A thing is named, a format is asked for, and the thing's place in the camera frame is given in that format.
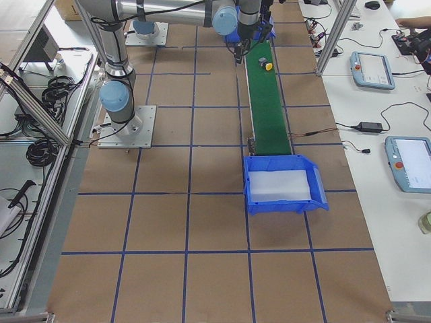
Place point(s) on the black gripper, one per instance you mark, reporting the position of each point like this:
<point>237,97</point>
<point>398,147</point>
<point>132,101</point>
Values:
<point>246,32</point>

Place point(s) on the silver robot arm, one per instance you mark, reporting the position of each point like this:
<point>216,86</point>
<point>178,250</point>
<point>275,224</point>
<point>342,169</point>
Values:
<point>143,28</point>
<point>225,17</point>

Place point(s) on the person hand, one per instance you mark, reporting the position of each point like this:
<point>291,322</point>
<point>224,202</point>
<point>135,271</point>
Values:
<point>406,22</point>

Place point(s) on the blue left plastic bin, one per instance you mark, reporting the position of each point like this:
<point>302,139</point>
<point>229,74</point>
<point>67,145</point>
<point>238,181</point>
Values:
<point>271,32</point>

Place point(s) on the blue plastic bin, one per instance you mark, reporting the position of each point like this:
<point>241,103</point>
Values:
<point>271,32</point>
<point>270,163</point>

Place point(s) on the green conveyor belt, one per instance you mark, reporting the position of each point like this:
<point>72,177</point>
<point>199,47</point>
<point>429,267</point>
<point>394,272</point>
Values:
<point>270,134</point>

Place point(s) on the grey teach pendant far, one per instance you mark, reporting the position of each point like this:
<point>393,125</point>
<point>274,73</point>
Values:
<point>371,70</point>

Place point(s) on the grey teach pendant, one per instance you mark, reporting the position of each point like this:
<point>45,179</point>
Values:
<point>371,70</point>
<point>409,161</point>

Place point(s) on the white foam pad right bin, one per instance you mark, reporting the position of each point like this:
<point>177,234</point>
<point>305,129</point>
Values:
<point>286,185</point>

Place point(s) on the black computer mouse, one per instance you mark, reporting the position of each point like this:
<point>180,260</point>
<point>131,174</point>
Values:
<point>372,5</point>

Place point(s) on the black power adapter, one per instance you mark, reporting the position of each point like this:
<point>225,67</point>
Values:
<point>370,127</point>

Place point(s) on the blue right plastic bin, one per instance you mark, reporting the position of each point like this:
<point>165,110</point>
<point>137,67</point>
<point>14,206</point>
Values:
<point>270,163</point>

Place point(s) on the grey teach pendant near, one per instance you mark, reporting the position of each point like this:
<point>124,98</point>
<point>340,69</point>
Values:
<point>409,161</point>

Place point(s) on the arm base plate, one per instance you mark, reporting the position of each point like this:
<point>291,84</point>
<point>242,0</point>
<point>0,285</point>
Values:
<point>137,133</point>
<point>158,38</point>

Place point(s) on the aluminium frame post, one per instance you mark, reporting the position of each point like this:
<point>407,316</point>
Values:
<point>334,35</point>

